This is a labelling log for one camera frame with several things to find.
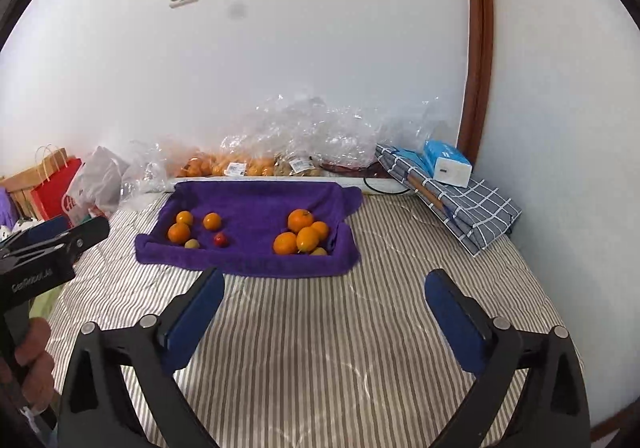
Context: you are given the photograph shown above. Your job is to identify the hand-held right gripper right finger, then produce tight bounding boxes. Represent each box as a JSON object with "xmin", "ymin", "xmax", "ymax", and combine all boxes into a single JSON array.
[{"xmin": 425, "ymin": 269, "xmax": 592, "ymax": 448}]

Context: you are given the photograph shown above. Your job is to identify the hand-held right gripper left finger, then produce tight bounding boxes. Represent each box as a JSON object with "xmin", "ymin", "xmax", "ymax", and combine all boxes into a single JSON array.
[{"xmin": 55, "ymin": 267, "xmax": 226, "ymax": 448}]

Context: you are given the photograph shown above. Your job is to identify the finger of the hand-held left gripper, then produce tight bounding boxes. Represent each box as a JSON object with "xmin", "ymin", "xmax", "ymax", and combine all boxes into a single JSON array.
[
  {"xmin": 10, "ymin": 215, "xmax": 70, "ymax": 240},
  {"xmin": 15, "ymin": 217, "xmax": 111, "ymax": 265}
]

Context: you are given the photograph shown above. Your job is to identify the purple towel covered tray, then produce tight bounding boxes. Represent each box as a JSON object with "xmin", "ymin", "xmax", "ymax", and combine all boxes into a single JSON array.
[{"xmin": 135, "ymin": 181, "xmax": 364, "ymax": 279}]

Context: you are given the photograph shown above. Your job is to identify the oval yellow-orange citrus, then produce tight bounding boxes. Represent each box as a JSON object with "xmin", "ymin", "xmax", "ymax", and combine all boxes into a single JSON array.
[{"xmin": 296, "ymin": 227, "xmax": 321, "ymax": 252}]

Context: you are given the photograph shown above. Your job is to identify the person's left hand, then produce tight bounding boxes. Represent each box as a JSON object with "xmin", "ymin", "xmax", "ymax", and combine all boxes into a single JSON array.
[{"xmin": 0, "ymin": 319, "xmax": 56, "ymax": 413}]

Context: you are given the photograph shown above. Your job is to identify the red paper bag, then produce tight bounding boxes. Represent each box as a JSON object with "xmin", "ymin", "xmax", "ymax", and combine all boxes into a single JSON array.
[{"xmin": 30, "ymin": 157, "xmax": 83, "ymax": 221}]

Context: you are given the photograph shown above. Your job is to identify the brown paper bag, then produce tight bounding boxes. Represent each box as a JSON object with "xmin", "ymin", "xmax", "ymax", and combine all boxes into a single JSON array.
[{"xmin": 0, "ymin": 145, "xmax": 71, "ymax": 220}]

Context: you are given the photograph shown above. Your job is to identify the white plastic bag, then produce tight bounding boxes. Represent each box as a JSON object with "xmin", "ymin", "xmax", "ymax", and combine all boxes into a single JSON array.
[{"xmin": 67, "ymin": 145, "xmax": 131, "ymax": 224}]

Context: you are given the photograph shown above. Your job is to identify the crumpled clear plastic bag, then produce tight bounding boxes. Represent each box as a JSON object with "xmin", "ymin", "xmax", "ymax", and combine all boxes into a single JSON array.
[{"xmin": 120, "ymin": 141, "xmax": 177, "ymax": 194}]

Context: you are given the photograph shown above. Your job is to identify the blue checked cloth bag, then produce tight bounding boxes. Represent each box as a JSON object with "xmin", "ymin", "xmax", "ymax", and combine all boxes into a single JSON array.
[{"xmin": 375, "ymin": 143, "xmax": 523, "ymax": 256}]

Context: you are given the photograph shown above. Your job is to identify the tangerine with green stem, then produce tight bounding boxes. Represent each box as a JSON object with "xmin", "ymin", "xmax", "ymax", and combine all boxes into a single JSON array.
[{"xmin": 287, "ymin": 209, "xmax": 315, "ymax": 233}]

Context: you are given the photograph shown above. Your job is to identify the clear bag of oranges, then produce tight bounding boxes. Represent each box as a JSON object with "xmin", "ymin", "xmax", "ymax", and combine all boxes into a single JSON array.
[{"xmin": 175, "ymin": 151, "xmax": 278, "ymax": 177}]

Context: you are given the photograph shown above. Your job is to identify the blue white tissue pack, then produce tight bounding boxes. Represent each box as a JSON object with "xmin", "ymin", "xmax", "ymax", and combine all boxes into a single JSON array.
[{"xmin": 422, "ymin": 139, "xmax": 473, "ymax": 188}]

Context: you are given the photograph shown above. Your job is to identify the clear bag of brown fruit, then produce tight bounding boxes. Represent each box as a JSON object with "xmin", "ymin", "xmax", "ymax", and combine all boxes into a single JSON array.
[{"xmin": 275, "ymin": 155, "xmax": 323, "ymax": 177}]

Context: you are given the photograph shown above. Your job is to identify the crumpled clear plastic bags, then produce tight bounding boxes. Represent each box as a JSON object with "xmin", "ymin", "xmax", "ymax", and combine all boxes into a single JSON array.
[{"xmin": 222, "ymin": 93, "xmax": 451, "ymax": 170}]

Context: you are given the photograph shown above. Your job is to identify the black cable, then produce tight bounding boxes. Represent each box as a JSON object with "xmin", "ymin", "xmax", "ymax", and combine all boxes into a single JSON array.
[{"xmin": 362, "ymin": 172, "xmax": 412, "ymax": 197}]

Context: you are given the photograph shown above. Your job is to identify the brown wooden door frame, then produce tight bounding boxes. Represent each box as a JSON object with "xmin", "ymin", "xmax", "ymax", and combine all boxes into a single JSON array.
[{"xmin": 457, "ymin": 0, "xmax": 496, "ymax": 160}]

